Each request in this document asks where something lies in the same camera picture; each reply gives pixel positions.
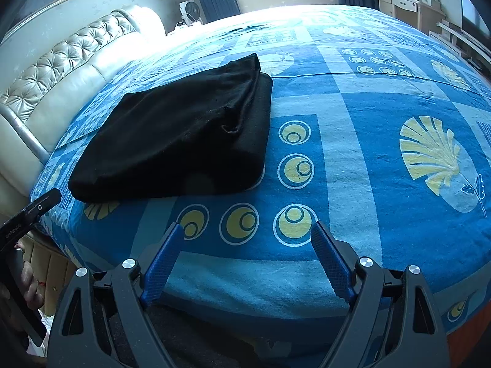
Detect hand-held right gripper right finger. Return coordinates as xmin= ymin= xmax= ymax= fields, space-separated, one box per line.
xmin=310 ymin=220 xmax=450 ymax=368

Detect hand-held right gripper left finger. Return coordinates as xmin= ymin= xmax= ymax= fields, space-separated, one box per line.
xmin=47 ymin=221 xmax=185 ymax=368

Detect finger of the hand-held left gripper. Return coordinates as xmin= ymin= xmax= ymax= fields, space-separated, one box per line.
xmin=24 ymin=188 xmax=63 ymax=222

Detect black pants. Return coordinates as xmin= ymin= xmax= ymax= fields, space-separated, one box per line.
xmin=68 ymin=52 xmax=274 ymax=203

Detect person's left hand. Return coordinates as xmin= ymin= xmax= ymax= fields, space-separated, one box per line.
xmin=20 ymin=262 xmax=45 ymax=312

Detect cream leather headboard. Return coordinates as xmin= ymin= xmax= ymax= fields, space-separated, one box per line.
xmin=0 ymin=5 xmax=166 ymax=215

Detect blue patterned bedsheet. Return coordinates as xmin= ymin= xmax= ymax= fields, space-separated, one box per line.
xmin=29 ymin=4 xmax=491 ymax=338

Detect white fan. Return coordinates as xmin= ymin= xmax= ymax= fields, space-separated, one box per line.
xmin=178 ymin=0 xmax=202 ymax=27

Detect white tv stand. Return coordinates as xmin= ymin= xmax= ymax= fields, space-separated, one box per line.
xmin=430 ymin=21 xmax=491 ymax=70

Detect cream vanity dresser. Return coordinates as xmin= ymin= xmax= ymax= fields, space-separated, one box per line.
xmin=376 ymin=0 xmax=447 ymax=33

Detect television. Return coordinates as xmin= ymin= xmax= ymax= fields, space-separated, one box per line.
xmin=459 ymin=0 xmax=491 ymax=41

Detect cream padded bed frame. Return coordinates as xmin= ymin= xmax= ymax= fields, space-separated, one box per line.
xmin=19 ymin=234 xmax=79 ymax=315

